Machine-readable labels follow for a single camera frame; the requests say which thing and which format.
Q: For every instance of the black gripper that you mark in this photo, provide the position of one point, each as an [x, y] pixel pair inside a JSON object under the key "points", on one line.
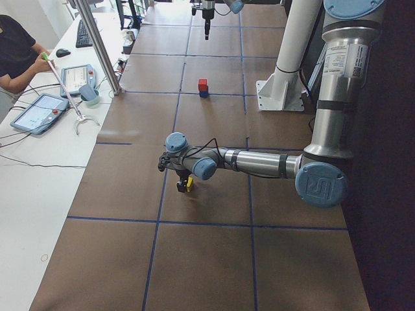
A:
{"points": [[181, 175], [207, 15]]}

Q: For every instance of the red wooden block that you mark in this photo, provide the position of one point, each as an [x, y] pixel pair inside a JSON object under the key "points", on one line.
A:
{"points": [[202, 85]]}

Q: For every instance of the metal cup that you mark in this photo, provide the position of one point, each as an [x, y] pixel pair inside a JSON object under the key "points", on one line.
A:
{"points": [[130, 35]]}

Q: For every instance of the black keyboard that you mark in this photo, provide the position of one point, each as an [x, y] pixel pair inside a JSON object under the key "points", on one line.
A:
{"points": [[83, 38]]}

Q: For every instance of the teach pendant far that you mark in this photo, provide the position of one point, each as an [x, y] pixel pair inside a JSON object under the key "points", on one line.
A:
{"points": [[77, 76]]}

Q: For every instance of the teach pendant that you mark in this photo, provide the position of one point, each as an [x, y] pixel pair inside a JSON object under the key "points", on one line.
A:
{"points": [[77, 76], [39, 116]]}

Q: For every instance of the black computer mouse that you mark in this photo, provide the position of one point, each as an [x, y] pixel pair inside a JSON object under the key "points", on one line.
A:
{"points": [[62, 52]]}

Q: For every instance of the teach pendant near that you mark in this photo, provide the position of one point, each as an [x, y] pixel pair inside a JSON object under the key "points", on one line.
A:
{"points": [[39, 116]]}

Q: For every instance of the reacher grabber stick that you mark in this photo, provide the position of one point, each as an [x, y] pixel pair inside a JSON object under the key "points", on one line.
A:
{"points": [[81, 118]]}

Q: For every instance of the seated person black shirt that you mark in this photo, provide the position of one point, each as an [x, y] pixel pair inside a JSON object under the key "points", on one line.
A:
{"points": [[21, 56]]}

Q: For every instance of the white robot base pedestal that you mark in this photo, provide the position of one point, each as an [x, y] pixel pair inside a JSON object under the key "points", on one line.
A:
{"points": [[282, 91]]}

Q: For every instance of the aluminium frame post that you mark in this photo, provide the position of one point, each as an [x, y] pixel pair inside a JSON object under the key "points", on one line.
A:
{"points": [[98, 44]]}

